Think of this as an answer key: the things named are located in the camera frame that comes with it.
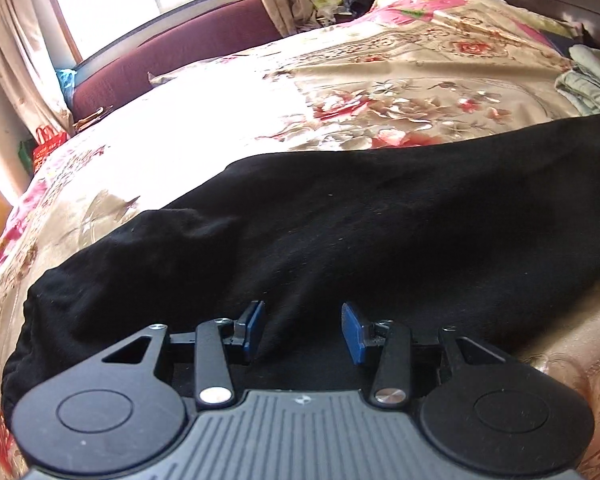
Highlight black pants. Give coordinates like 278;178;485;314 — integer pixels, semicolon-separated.
2;115;600;415

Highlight red gift bag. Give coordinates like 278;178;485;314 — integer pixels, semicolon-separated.
32;125;70;172

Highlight floral satin bedspread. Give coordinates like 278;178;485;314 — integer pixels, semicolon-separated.
0;0;600;479

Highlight maroon upholstered bench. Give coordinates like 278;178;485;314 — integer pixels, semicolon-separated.
72;0;282;120

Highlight blue plastic bag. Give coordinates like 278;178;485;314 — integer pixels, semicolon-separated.
55;68;76;110

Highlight folded grey-green clothes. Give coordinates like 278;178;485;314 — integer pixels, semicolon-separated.
554;44;600;116

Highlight beige curtain left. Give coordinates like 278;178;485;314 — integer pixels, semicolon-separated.
0;0;74;142

